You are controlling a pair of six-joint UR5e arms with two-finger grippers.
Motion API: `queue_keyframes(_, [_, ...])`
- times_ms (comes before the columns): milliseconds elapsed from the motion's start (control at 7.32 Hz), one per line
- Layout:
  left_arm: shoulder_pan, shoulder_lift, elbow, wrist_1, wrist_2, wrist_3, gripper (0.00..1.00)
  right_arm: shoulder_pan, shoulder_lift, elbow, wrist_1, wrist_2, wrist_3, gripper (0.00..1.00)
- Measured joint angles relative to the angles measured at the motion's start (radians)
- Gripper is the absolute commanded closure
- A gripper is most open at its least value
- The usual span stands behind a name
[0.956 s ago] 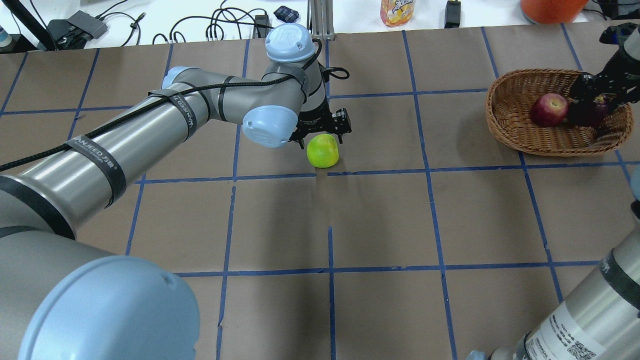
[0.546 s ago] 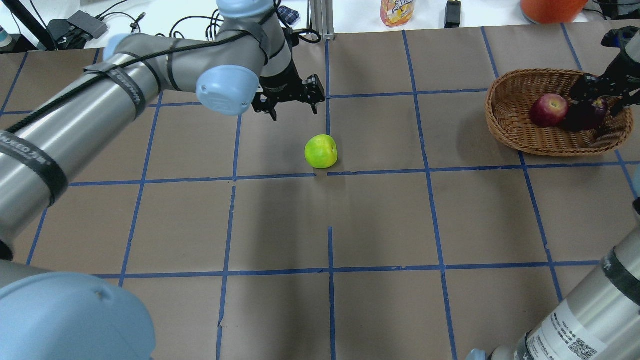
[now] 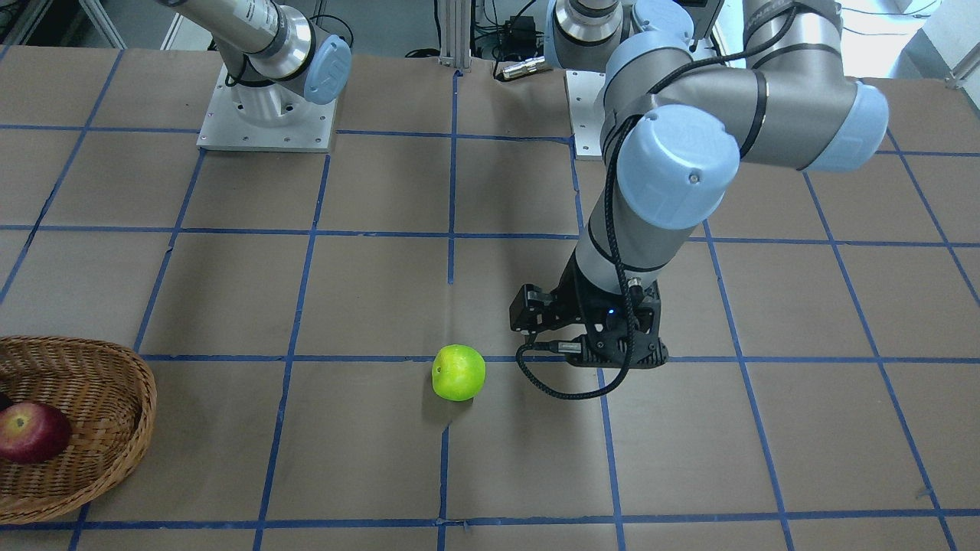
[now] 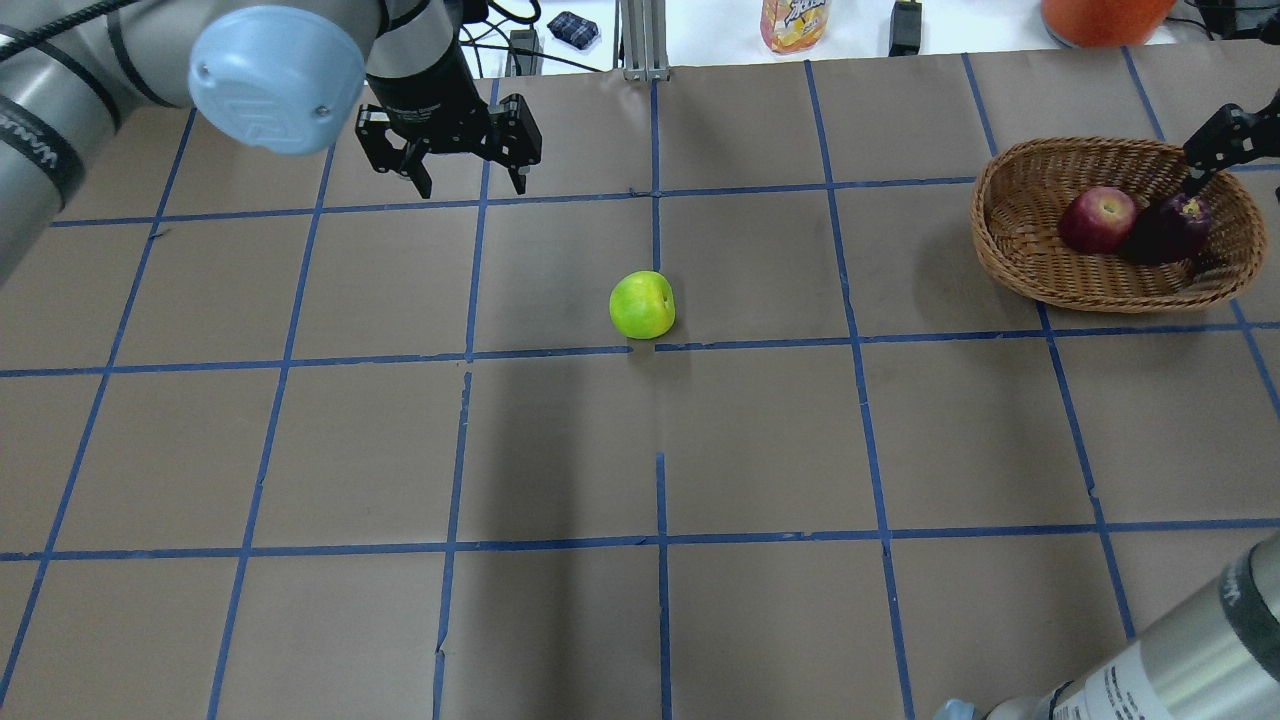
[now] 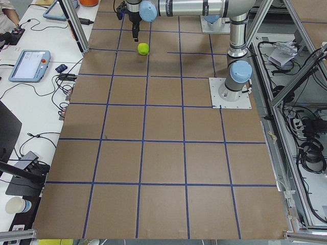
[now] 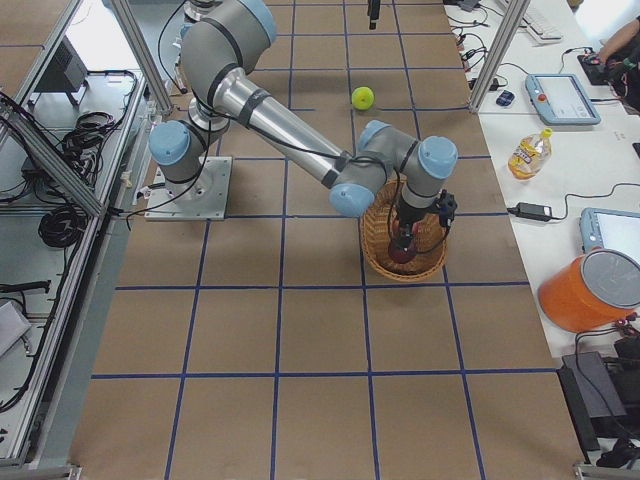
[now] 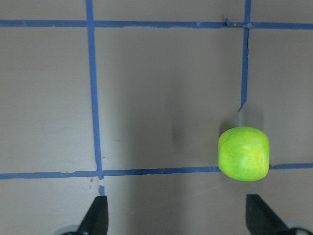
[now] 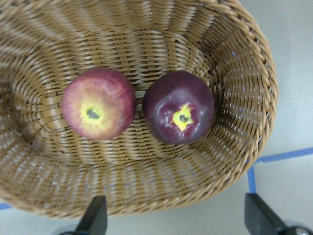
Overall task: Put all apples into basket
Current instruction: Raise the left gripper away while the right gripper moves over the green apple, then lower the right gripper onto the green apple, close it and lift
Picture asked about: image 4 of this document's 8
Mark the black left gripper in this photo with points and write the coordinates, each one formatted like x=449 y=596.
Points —
x=428 y=88

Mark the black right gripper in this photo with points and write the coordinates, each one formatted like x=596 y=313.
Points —
x=1222 y=139

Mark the dark red apple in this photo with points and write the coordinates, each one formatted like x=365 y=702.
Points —
x=1169 y=231

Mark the green apple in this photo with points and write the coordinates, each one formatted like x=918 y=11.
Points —
x=642 y=306

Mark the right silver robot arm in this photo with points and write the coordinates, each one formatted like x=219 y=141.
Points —
x=1212 y=657

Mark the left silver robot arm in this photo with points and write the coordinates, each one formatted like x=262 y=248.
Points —
x=277 y=75

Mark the woven wicker basket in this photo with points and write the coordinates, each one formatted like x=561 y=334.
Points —
x=1021 y=194

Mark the dark blue small pouch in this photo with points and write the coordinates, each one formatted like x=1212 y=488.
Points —
x=574 y=30

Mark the orange bucket with lid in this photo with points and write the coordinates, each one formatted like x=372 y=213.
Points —
x=1103 y=23

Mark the black power adapter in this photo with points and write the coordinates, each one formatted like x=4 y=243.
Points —
x=906 y=22

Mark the orange juice bottle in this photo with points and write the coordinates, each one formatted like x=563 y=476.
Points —
x=793 y=26

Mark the aluminium frame post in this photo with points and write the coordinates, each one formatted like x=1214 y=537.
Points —
x=642 y=40

